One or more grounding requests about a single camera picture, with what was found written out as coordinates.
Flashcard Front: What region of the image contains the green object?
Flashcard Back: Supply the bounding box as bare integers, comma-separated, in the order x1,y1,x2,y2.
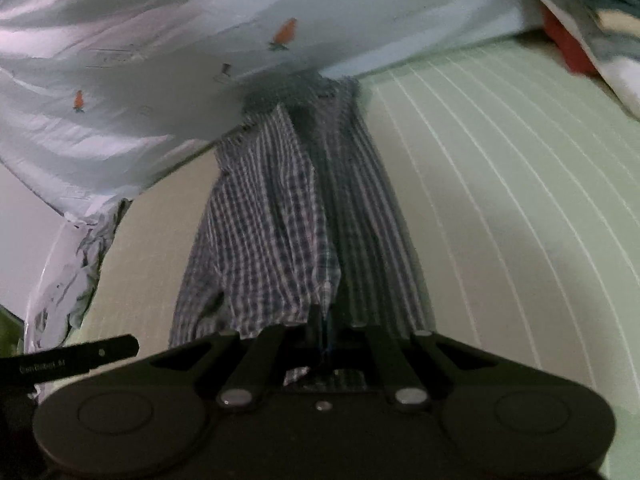
0,309,26,357

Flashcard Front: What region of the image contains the light blue carrot print quilt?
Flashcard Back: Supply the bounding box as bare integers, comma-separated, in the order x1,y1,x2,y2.
0,0,545,221

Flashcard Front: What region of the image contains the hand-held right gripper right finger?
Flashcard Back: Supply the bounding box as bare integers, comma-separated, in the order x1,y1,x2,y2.
331,310,502,414

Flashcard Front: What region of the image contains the blue checked shirt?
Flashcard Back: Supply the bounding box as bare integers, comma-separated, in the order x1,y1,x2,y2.
167,72,431,393

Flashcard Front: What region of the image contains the pile of folded clothes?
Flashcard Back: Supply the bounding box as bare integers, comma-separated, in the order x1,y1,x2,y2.
530,0,640,122

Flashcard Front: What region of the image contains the green grid bed sheet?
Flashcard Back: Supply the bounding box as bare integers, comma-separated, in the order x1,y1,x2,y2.
75,37,640,480

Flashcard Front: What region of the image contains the white grey printed cloth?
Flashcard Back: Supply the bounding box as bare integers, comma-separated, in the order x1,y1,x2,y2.
22,199,133,356

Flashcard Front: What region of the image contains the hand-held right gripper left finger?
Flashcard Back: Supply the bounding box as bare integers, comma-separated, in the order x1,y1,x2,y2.
149,304,325,412

